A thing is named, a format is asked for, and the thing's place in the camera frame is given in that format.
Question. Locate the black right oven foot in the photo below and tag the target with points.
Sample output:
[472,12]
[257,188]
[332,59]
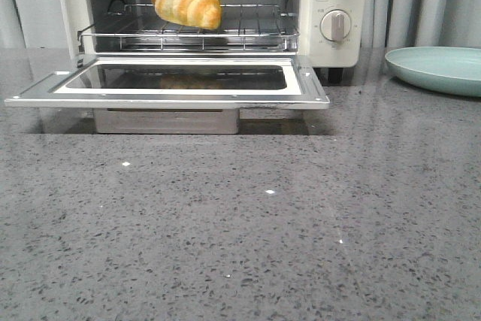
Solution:
[335,75]

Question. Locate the light green plate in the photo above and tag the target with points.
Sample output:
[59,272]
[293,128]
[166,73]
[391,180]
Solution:
[450,70]

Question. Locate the glass oven door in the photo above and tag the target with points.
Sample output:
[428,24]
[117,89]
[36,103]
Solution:
[178,93]

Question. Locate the lower oven control knob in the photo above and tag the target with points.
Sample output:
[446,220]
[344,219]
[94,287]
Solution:
[335,25]

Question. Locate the metal oven wire rack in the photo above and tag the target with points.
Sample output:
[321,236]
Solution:
[250,28]

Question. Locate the striped yellow croissant bread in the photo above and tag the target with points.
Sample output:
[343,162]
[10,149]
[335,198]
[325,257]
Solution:
[203,14]

